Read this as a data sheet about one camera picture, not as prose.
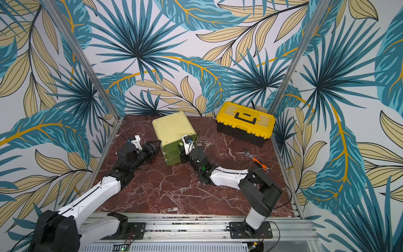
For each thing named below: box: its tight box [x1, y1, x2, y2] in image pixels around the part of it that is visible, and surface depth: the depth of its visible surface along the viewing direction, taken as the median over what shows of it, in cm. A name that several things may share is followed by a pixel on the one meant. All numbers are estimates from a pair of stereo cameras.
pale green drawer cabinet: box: [152, 111, 198, 166], surface depth 87 cm
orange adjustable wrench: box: [242, 150, 270, 173], surface depth 100 cm
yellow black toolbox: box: [215, 101, 277, 147], surface depth 100 cm
